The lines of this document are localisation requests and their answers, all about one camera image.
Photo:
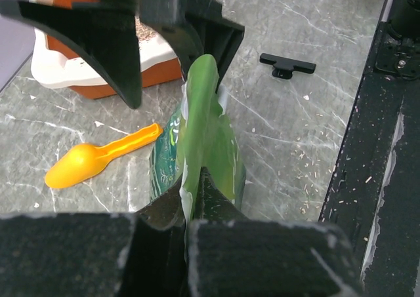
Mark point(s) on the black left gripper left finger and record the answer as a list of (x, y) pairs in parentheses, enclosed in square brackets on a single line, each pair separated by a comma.
[(95, 254)]

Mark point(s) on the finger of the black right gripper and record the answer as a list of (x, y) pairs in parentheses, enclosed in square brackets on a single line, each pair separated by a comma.
[(193, 28), (104, 37)]

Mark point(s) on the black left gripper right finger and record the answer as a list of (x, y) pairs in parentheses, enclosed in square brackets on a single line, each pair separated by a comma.
[(231, 255)]

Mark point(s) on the black bag clip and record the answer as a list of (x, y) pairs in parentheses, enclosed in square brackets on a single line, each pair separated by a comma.
[(283, 68)]

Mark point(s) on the yellow plastic scoop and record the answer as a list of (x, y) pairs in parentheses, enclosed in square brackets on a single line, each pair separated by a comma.
[(87, 160)]

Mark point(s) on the green litter bag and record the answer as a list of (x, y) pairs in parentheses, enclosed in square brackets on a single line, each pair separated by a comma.
[(198, 134)]

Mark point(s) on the white orange litter box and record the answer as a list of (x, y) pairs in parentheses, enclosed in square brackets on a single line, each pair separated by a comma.
[(56, 66)]

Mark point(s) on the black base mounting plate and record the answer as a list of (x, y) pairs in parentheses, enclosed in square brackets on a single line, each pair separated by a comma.
[(373, 195)]

